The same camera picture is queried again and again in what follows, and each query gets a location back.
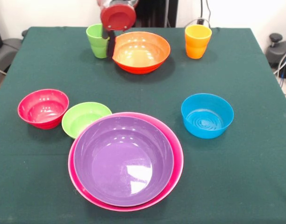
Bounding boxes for green plastic cup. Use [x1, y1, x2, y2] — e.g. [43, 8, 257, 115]
[86, 23, 110, 59]

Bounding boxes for dark green tablecloth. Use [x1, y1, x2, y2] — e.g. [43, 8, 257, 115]
[0, 26, 286, 224]

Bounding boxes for red plastic bowl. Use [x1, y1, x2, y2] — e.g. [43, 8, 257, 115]
[17, 89, 70, 130]

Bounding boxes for blue plastic bowl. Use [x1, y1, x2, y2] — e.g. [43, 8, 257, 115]
[181, 93, 235, 140]

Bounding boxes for black cabinet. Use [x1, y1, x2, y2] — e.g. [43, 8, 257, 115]
[133, 0, 179, 28]

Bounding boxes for small green plastic bowl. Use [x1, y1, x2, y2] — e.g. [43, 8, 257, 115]
[61, 102, 113, 140]

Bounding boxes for orange plastic bowl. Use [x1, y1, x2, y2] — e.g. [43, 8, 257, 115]
[111, 31, 171, 75]

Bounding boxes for black wall plug cable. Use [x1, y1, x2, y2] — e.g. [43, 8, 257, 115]
[197, 0, 213, 28]

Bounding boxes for purple plastic bowl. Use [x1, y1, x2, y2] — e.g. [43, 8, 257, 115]
[73, 115, 175, 208]

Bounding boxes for black chair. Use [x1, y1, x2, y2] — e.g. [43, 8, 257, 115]
[0, 16, 29, 75]

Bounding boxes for pink plastic bowl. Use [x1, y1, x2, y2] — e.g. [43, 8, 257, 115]
[68, 112, 184, 212]

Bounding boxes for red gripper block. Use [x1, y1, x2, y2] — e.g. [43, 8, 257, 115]
[100, 0, 137, 59]

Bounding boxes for blue and white cables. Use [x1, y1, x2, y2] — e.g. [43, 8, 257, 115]
[273, 48, 286, 80]

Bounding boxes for orange plastic cup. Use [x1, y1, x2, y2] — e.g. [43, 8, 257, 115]
[184, 24, 213, 60]

